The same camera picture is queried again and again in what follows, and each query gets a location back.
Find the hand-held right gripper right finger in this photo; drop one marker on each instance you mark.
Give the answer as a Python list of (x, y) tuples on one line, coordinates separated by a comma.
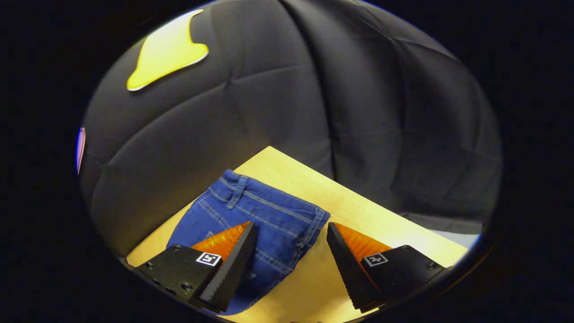
[(347, 269)]

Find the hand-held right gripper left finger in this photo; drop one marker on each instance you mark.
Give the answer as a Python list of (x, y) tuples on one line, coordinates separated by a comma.
[(233, 269)]

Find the blue denim jeans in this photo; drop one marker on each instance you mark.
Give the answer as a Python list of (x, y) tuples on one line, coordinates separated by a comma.
[(278, 220)]

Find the black backdrop cloth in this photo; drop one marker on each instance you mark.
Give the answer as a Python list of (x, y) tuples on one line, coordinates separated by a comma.
[(314, 112)]

